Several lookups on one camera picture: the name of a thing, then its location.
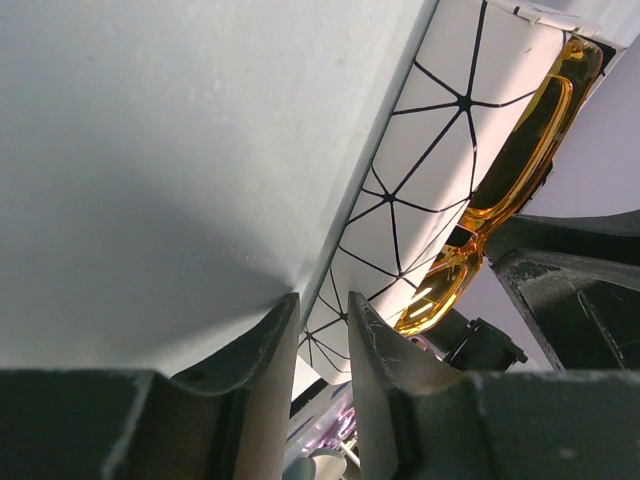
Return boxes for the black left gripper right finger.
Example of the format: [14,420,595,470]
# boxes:
[348,292,639,479]

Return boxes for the white geometric glasses case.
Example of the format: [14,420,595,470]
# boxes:
[298,1,639,385]

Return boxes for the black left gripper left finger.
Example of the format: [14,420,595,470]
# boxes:
[1,293,300,479]

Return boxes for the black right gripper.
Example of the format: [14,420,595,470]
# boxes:
[424,210,639,372]

